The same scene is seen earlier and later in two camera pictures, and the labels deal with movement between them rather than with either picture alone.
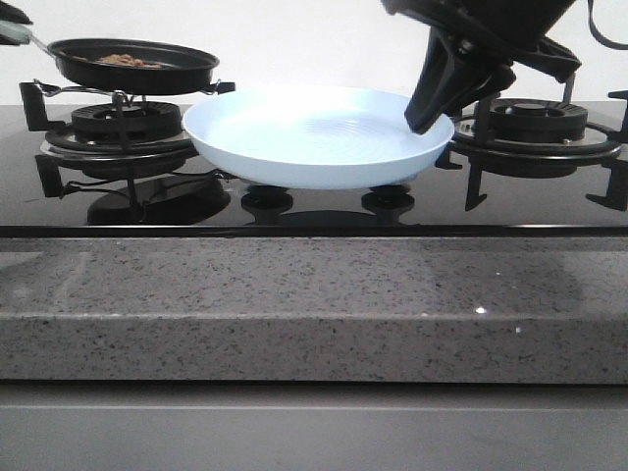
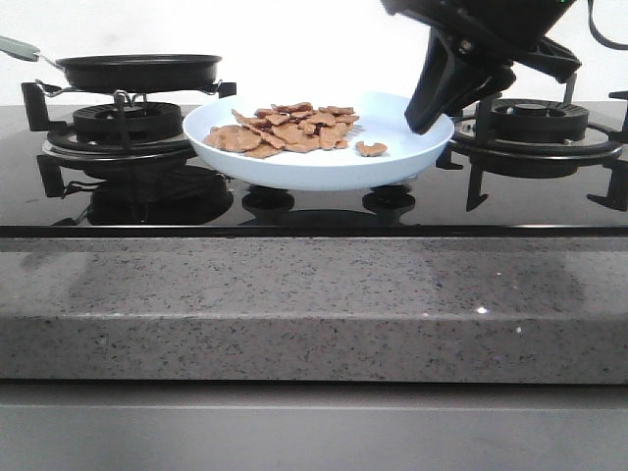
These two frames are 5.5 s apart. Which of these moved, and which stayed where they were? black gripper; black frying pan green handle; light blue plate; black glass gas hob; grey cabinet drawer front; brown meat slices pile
Moved: brown meat slices pile; black frying pan green handle
Stayed: light blue plate; black gripper; grey cabinet drawer front; black glass gas hob
